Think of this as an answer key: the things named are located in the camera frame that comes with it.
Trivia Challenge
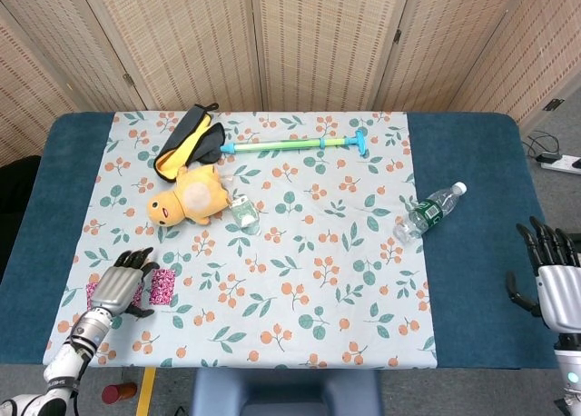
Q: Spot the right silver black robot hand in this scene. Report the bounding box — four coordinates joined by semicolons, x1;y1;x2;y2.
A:
506;216;581;333

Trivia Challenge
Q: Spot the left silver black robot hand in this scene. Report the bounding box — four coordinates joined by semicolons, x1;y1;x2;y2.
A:
89;247;161;320

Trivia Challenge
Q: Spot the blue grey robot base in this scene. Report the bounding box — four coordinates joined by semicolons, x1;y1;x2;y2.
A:
190;369;385;416

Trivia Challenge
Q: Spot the red orange cylinder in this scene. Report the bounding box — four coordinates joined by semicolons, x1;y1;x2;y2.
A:
101;381;138;404

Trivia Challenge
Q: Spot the yellow plush duck toy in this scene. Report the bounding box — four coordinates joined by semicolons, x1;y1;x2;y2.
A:
145;163;231;228

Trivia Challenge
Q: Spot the white power strip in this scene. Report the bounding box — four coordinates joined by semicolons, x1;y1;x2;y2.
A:
535;154;581;175

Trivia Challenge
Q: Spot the black bulky object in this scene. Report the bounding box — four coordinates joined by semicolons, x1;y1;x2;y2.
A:
0;155;43;281

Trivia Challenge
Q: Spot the small green clear packet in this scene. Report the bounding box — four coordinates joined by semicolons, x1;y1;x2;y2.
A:
229;193;262;235

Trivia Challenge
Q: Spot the clear water bottle green label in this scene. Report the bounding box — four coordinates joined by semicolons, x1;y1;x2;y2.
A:
392;181;468;244

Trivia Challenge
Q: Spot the teal table cover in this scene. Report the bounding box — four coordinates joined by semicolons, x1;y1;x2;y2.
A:
0;110;560;371

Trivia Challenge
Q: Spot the grey yellow fabric pouch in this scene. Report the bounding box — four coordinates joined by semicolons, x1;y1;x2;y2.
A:
153;102;227;183

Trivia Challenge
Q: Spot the floral leaf print tablecloth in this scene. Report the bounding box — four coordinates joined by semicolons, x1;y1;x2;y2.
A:
43;110;439;371

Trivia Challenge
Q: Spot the woven bamboo screen panel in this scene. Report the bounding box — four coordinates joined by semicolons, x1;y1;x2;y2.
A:
453;0;581;131
0;0;153;115
249;0;414;113
371;0;539;115
76;0;267;113
0;2;85;172

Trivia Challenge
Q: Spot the green blue water squirter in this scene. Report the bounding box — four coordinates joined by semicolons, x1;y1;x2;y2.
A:
220;128;369;157

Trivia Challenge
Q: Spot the black power cable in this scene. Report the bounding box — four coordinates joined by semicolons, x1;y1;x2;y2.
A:
521;132;562;158

